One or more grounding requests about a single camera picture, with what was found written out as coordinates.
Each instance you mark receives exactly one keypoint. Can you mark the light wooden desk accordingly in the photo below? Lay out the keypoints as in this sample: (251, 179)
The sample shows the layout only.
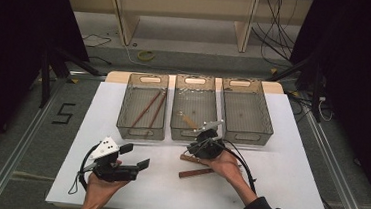
(126, 19)

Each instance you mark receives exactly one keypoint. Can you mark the person's left hand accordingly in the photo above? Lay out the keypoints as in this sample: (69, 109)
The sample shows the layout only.
(100, 189)

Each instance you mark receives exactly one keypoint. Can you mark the black tripod stand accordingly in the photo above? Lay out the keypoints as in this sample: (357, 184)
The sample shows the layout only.
(45, 80)
(317, 95)

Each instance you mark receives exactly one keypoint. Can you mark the yellow tape roll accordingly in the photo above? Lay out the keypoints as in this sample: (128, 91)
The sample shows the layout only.
(139, 54)

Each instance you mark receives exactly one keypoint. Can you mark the smoky clear plastic bin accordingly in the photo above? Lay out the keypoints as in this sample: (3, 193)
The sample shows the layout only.
(190, 101)
(141, 114)
(244, 115)

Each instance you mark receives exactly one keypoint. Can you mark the metal floor rail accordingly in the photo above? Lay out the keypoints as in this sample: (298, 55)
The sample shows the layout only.
(19, 151)
(336, 176)

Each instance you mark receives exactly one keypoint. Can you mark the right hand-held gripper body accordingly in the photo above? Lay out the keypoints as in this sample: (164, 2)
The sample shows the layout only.
(205, 144)

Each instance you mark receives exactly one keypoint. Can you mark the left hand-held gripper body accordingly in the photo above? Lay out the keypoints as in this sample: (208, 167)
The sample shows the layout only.
(114, 172)

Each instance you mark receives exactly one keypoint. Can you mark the black curtain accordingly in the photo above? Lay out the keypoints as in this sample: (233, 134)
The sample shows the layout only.
(11, 37)
(360, 64)

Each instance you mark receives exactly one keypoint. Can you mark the person's right hand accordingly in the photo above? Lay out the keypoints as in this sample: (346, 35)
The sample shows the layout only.
(227, 166)

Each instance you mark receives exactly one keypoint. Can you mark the white table cover sheet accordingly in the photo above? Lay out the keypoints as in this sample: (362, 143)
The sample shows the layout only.
(279, 158)

